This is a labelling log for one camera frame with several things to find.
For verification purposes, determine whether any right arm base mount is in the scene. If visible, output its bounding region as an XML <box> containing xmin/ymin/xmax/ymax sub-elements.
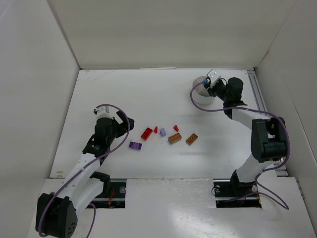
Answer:
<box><xmin>211</xmin><ymin>179</ymin><xmax>262</xmax><ymax>208</ymax></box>

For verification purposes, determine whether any brown lego brick upside down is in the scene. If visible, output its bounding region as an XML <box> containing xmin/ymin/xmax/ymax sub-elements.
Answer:
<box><xmin>186</xmin><ymin>133</ymin><xmax>198</xmax><ymax>146</ymax></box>

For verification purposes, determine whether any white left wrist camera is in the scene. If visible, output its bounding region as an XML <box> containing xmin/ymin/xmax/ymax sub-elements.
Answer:
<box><xmin>93</xmin><ymin>106</ymin><xmax>113</xmax><ymax>120</ymax></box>

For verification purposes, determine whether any aluminium rail on table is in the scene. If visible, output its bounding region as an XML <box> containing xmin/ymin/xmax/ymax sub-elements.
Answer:
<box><xmin>247</xmin><ymin>70</ymin><xmax>267</xmax><ymax>111</ymax></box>

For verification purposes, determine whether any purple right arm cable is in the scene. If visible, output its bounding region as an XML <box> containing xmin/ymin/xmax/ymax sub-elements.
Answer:
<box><xmin>190</xmin><ymin>79</ymin><xmax>290</xmax><ymax>210</ymax></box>

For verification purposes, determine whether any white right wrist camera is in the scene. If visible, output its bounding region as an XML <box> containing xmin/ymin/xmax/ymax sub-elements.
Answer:
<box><xmin>203</xmin><ymin>68</ymin><xmax>221</xmax><ymax>88</ymax></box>

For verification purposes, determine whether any purple lego brick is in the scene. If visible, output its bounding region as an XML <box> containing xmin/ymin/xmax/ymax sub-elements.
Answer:
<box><xmin>129</xmin><ymin>141</ymin><xmax>143</xmax><ymax>151</ymax></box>

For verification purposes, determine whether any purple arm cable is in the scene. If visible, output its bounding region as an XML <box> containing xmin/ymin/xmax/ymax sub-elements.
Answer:
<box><xmin>36</xmin><ymin>104</ymin><xmax>131</xmax><ymax>238</ymax></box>
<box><xmin>190</xmin><ymin>79</ymin><xmax>290</xmax><ymax>210</ymax></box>

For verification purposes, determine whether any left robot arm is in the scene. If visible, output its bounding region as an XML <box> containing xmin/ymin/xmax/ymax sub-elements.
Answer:
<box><xmin>35</xmin><ymin>105</ymin><xmax>134</xmax><ymax>238</ymax></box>

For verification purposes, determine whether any lavender lego brick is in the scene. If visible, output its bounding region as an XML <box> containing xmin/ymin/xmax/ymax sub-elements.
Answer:
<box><xmin>160</xmin><ymin>128</ymin><xmax>166</xmax><ymax>137</ymax></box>

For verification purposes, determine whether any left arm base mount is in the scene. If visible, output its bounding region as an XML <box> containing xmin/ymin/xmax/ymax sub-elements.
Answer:
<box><xmin>75</xmin><ymin>172</ymin><xmax>126</xmax><ymax>209</ymax></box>

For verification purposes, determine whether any red rectangular lego brick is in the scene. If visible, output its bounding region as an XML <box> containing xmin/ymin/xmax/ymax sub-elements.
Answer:
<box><xmin>141</xmin><ymin>127</ymin><xmax>153</xmax><ymax>141</ymax></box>

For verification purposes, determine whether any white round divided container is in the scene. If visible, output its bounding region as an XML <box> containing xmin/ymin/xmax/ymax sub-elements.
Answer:
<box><xmin>193</xmin><ymin>84</ymin><xmax>214</xmax><ymax>106</ymax></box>

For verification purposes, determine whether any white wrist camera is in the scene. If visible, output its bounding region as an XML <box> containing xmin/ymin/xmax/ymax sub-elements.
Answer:
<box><xmin>203</xmin><ymin>68</ymin><xmax>221</xmax><ymax>88</ymax></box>
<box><xmin>93</xmin><ymin>106</ymin><xmax>113</xmax><ymax>120</ymax></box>

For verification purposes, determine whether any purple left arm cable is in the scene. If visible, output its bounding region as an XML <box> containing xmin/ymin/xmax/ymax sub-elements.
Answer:
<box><xmin>36</xmin><ymin>104</ymin><xmax>131</xmax><ymax>238</ymax></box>

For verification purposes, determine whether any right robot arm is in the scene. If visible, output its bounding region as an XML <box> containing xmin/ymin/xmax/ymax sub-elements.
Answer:
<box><xmin>204</xmin><ymin>77</ymin><xmax>289</xmax><ymax>191</ymax></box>

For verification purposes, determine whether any brown lego plate studs up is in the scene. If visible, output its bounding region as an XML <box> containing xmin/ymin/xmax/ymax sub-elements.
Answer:
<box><xmin>168</xmin><ymin>132</ymin><xmax>182</xmax><ymax>144</ymax></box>

